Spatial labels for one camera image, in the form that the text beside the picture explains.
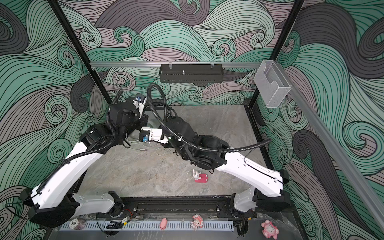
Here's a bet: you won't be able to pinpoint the pink toy on table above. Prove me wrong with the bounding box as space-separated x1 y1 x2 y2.
191 169 209 184

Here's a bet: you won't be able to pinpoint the black perforated wall tray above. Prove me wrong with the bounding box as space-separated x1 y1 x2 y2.
159 65 224 84

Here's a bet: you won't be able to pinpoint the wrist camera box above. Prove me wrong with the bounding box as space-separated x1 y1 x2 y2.
133 93 147 111
139 127 169 144

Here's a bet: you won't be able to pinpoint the mint green headphones with cable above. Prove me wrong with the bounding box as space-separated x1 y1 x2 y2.
126 126 172 156

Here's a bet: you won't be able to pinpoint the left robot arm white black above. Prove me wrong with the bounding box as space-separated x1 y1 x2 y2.
20 90 148 228

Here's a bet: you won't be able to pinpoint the aluminium wall rail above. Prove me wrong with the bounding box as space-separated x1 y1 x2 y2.
90 61 261 69

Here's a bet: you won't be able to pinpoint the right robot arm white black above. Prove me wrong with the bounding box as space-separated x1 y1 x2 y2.
140 83 292 213

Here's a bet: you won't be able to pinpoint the pink white doll toy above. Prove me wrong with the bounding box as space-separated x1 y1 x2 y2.
191 214 204 230

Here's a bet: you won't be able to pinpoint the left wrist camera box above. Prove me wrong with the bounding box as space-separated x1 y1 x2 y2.
133 93 147 111

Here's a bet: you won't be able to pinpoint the white slotted cable duct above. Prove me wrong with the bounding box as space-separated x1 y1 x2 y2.
78 220 235 232

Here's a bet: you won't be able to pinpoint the clear plastic wall bin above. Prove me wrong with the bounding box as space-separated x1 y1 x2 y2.
254 60 292 108

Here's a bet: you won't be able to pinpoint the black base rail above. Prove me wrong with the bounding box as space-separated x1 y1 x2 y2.
121 195 234 214

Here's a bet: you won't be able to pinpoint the small pink figure toy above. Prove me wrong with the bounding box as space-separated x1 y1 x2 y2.
159 218 168 231

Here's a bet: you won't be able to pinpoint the pink pig plush toy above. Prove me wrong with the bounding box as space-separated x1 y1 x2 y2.
261 220 280 240

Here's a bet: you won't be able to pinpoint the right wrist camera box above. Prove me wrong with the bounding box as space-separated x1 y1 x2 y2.
139 127 169 144

